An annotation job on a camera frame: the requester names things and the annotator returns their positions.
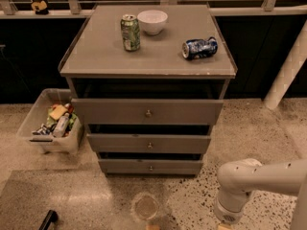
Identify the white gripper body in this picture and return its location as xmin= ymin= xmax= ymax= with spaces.
xmin=214 ymin=195 xmax=249 ymax=224

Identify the grey bottom drawer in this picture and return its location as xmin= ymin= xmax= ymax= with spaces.
xmin=98 ymin=159 xmax=202 ymax=175

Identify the grey drawer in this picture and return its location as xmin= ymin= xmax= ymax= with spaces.
xmin=98 ymin=159 xmax=202 ymax=175
xmin=87 ymin=134 xmax=211 ymax=154
xmin=72 ymin=99 xmax=223 ymax=125

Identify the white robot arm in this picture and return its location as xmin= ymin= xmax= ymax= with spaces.
xmin=214 ymin=158 xmax=307 ymax=230

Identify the grey middle drawer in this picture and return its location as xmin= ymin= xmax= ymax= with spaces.
xmin=87 ymin=134 xmax=211 ymax=154

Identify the grey drawer cabinet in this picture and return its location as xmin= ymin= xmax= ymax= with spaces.
xmin=58 ymin=4 xmax=238 ymax=178

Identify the grey top drawer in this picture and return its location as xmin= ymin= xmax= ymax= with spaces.
xmin=72 ymin=99 xmax=223 ymax=125

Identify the white diagonal pillar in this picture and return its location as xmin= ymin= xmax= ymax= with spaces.
xmin=264 ymin=21 xmax=307 ymax=109

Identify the blue crushed soda can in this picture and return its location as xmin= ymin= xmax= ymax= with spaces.
xmin=182 ymin=36 xmax=218 ymax=60

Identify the white plastic bottle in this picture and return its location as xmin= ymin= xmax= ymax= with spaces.
xmin=53 ymin=113 xmax=70 ymax=138

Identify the yellow sponge in bin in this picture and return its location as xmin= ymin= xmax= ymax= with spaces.
xmin=50 ymin=104 xmax=67 ymax=121

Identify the clear plastic bin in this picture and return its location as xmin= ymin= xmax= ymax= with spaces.
xmin=17 ymin=88 xmax=83 ymax=154

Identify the white ceramic bowl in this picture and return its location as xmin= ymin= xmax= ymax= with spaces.
xmin=137 ymin=10 xmax=168 ymax=35

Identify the green soda can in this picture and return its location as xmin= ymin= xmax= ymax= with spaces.
xmin=121 ymin=14 xmax=140 ymax=52

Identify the yellow black toy on ledge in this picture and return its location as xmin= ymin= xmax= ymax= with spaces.
xmin=31 ymin=0 xmax=49 ymax=14

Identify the black handle on floor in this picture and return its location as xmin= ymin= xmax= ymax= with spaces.
xmin=38 ymin=210 xmax=59 ymax=230

